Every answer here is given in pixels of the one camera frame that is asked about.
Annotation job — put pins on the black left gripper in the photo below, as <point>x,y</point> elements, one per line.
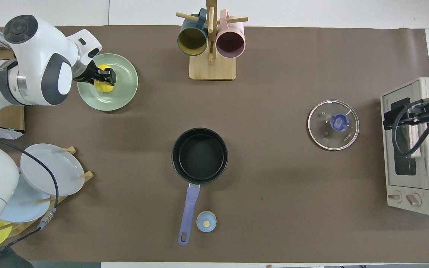
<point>88,74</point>

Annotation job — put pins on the yellow lemon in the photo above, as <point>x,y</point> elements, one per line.
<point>104,89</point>

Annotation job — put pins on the glass lid with blue knob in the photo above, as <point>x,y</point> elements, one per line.
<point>322,134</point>

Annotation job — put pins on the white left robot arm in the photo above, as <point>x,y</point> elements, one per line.
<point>39,48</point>

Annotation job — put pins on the light green plate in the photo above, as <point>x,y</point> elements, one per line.
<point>125,89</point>

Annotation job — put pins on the grey plate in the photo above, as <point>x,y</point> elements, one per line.
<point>39,182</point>

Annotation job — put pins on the light blue plate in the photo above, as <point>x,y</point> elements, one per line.
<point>24,204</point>

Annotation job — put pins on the wooden plate rack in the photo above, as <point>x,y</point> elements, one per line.
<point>22,227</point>

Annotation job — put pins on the yellow plate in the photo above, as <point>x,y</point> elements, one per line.
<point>0,238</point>

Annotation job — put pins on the dark teal mug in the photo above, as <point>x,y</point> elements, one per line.
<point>192,41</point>

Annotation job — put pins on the wooden mug tree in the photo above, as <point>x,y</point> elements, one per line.
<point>212,69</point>

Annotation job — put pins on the crumpled white cloth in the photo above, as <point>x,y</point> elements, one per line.
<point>6,134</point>

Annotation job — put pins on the pink ribbed mug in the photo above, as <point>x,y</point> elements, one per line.
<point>230,42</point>

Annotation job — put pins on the brown table mat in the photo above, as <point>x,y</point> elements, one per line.
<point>274,204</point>

